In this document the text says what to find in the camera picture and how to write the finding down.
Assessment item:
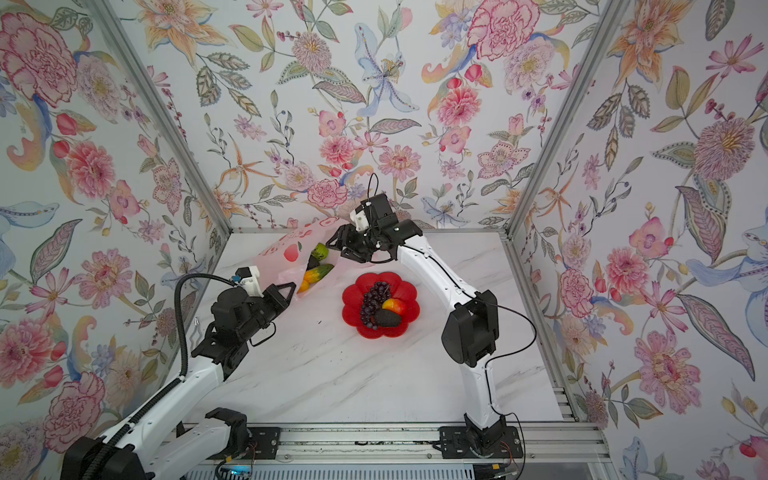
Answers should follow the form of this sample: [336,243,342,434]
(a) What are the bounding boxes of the green orange toy papaya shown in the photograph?
[303,264,334,285]

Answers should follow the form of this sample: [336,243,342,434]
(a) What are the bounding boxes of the thin black cable right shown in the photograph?
[367,172,539,480]

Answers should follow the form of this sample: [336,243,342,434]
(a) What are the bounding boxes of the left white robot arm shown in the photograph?
[60,281,296,479]

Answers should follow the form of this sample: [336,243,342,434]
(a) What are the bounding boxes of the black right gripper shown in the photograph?
[326,227,381,264]

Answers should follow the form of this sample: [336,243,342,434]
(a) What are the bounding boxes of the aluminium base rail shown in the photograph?
[173,419,613,466]

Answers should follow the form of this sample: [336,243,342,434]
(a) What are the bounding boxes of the aluminium corner post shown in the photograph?
[84,0,233,240]
[506,0,629,240]

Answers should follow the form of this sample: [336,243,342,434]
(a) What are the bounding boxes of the aluminium corner post right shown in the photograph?
[506,0,629,240]

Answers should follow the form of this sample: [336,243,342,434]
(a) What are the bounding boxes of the pink plastic bag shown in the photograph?
[249,217,349,298]

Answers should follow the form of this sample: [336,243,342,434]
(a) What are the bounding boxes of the aluminium corner post left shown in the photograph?
[84,0,233,240]

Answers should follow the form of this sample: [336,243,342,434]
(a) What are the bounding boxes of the dark purple toy grapes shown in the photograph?
[360,281,391,330]

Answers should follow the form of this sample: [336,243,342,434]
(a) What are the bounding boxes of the red flower-shaped plastic plate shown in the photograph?
[342,272,421,339]

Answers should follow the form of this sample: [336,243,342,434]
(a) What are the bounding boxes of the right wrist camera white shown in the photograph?
[350,211,369,232]

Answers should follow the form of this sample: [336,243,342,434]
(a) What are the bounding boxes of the green toy melon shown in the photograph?
[311,243,329,262]

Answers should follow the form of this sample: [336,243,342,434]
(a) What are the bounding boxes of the dark toy avocado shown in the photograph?
[373,309,403,328]

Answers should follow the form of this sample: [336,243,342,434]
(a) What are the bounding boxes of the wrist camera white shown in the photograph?
[350,211,369,232]
[233,266,263,297]

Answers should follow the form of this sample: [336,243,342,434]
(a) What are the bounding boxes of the black corrugated cable left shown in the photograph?
[80,272,238,480]

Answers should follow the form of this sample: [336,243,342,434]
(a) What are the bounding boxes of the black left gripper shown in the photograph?
[236,282,298,344]

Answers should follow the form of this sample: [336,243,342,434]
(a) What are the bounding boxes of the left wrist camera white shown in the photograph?
[233,266,263,297]

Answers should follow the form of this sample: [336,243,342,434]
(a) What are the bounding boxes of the red yellow toy peach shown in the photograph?
[382,298,407,317]

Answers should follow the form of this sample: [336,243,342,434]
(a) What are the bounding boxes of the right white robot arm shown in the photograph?
[326,194,524,461]

